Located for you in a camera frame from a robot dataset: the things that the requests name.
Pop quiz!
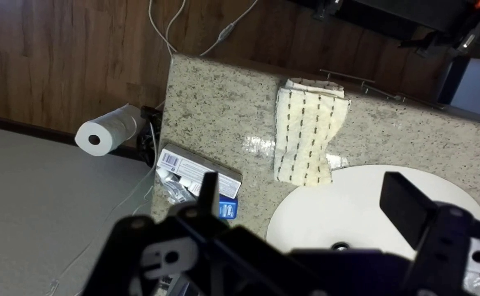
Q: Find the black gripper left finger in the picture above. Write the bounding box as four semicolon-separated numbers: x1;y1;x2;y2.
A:
198;172;221;221

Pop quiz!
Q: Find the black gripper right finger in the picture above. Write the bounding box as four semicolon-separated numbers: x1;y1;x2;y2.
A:
379;172;444;260

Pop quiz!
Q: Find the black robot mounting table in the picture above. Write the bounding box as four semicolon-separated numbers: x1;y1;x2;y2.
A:
288;0;480;58

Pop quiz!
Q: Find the cream towel with dashed stripes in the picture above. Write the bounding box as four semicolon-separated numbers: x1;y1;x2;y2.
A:
272;78;352;188

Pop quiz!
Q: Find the white oval sink basin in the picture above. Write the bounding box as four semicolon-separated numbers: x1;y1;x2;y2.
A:
265;163;480;260

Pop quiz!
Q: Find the small white blue cardboard box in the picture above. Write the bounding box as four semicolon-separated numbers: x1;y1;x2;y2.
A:
155;144;244;219

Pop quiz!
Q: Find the small blue packet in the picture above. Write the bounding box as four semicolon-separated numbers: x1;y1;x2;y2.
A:
216;198;241;223

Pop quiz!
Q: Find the white toilet paper roll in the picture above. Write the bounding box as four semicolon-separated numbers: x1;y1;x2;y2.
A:
75;104;144;159

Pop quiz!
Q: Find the metal cabinet door handle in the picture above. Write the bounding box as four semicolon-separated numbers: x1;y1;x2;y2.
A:
318;68;408;104

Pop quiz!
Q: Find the white cable with inline switch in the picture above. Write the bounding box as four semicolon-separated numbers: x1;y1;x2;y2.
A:
198;0;262;60

